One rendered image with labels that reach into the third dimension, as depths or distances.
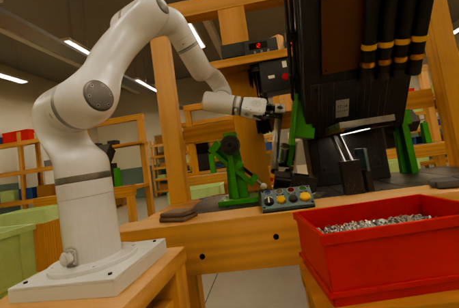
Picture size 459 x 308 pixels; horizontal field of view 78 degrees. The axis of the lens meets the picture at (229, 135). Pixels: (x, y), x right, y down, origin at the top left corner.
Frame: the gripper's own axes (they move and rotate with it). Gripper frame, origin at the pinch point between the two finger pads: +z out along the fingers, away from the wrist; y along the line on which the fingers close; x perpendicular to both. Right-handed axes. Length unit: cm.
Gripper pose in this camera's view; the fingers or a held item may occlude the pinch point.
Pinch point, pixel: (277, 112)
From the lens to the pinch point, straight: 119.9
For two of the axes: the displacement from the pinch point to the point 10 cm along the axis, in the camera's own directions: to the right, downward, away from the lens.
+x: -0.6, 7.3, 6.9
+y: 1.8, -6.7, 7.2
